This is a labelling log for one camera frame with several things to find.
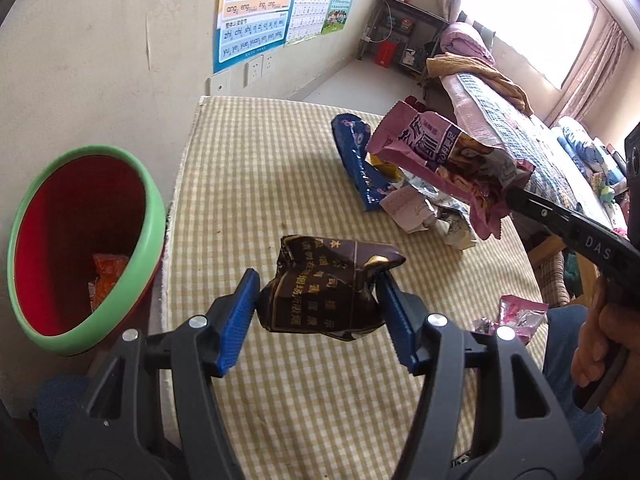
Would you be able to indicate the wooden chair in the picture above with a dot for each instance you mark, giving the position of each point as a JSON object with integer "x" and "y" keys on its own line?
{"x": 547, "y": 247}

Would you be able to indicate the silver foil wrapper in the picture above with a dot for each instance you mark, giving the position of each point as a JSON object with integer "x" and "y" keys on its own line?
{"x": 430, "y": 192}

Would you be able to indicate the pinkish white paper sheet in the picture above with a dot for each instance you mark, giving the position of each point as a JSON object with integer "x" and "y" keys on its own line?
{"x": 405, "y": 207}

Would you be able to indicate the white wall plate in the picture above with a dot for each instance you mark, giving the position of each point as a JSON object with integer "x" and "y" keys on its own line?
{"x": 218, "y": 82}

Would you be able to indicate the purple snack bag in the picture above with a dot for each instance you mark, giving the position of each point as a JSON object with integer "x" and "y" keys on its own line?
{"x": 440, "y": 155}

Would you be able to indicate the red bin with green rim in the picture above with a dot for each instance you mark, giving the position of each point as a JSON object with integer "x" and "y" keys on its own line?
{"x": 75, "y": 210}

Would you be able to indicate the tan blanket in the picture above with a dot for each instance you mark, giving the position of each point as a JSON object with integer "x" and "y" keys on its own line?
{"x": 480, "y": 72}

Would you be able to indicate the dark brown printed wrapper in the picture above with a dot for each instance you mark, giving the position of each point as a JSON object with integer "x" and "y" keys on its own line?
{"x": 320, "y": 295}

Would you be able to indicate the bright window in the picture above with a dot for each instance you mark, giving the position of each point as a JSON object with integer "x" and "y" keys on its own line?
{"x": 535, "y": 15}

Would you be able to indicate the person's leg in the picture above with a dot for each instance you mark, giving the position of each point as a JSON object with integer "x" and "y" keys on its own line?
{"x": 55, "y": 405}
{"x": 560, "y": 360}

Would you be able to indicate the yellow brown candy wrapper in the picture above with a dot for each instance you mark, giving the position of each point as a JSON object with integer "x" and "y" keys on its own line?
{"x": 385, "y": 167}

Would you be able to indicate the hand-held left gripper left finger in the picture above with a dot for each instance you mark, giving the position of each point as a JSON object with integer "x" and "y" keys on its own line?
{"x": 240, "y": 320}

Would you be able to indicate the folded pink quilt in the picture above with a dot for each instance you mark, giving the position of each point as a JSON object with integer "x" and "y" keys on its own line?
{"x": 467, "y": 42}

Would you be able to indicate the person's right leg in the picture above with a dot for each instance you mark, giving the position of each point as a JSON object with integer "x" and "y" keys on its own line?
{"x": 560, "y": 360}

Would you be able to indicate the dark blue snack wrapper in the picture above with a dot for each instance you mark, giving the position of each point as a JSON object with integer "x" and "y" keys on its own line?
{"x": 352, "y": 155}

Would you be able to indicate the person's right forearm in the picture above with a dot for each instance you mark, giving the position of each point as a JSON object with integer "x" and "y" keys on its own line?
{"x": 625, "y": 440}

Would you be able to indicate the white chart wall poster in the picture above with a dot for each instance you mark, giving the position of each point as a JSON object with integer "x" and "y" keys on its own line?
{"x": 312, "y": 5}

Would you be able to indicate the small white bag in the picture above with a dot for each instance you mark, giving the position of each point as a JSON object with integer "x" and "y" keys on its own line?
{"x": 410, "y": 58}

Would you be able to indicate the pink bed sheet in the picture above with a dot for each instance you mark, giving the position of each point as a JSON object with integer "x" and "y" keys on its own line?
{"x": 460, "y": 100}

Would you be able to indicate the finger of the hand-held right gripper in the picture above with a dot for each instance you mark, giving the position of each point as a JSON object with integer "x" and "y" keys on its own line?
{"x": 540, "y": 207}

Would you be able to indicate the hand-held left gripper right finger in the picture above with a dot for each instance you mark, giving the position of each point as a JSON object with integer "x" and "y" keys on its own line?
{"x": 395, "y": 320}

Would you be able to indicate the red storage box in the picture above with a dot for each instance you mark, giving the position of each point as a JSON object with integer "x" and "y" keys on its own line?
{"x": 386, "y": 53}

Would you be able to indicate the bed with quilts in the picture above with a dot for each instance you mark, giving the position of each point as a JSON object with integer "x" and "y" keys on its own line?
{"x": 495, "y": 110}

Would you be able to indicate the orange snack bag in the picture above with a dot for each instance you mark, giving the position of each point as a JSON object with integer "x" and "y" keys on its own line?
{"x": 107, "y": 270}

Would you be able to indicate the blue patterned pillow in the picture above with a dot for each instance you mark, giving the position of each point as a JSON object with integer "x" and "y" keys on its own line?
{"x": 580, "y": 145}

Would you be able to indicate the dark metal desk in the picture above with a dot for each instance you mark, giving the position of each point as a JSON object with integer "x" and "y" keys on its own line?
{"x": 415, "y": 12}

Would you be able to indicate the person's left leg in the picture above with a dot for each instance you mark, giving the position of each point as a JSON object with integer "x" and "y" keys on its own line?
{"x": 55, "y": 405}

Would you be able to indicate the blue lettered wall poster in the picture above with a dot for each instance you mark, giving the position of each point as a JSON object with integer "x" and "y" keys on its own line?
{"x": 255, "y": 20}

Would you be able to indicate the white wall socket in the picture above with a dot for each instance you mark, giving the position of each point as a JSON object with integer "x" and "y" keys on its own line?
{"x": 267, "y": 65}
{"x": 252, "y": 72}

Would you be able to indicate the pink snack wrapper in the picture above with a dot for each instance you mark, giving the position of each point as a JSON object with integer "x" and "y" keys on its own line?
{"x": 520, "y": 312}

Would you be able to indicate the person's right hand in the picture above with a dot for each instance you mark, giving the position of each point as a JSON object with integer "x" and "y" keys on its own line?
{"x": 592, "y": 340}

